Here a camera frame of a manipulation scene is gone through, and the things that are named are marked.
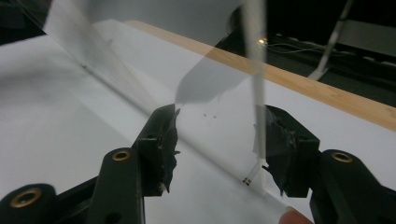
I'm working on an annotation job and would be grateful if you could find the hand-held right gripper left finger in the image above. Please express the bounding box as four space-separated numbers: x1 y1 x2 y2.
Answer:
133 104 182 198

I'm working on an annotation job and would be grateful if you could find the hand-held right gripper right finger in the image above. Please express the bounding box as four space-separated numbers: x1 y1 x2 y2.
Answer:
253 105 322 199

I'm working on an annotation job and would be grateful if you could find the clear acrylic frame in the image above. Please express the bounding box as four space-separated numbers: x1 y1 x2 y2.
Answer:
42 0 269 196

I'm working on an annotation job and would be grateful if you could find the white table mat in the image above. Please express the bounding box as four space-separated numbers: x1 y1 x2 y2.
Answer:
0 18 396 224

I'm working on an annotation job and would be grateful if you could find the white metal desk frame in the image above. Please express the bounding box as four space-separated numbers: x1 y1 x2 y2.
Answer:
307 0 396 81

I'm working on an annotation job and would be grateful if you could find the white floor cable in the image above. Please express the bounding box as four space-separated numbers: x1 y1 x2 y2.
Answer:
266 33 396 69

